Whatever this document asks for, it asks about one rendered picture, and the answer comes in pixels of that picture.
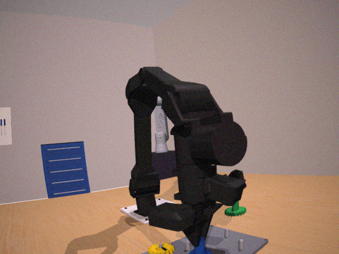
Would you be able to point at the blue gear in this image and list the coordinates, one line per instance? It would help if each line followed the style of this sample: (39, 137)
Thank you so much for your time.
(201, 249)

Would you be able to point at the green gear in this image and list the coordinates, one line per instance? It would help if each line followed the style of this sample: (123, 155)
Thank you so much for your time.
(235, 210)

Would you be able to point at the yellow gear with black stripe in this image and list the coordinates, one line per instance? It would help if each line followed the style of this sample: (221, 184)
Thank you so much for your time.
(166, 249)

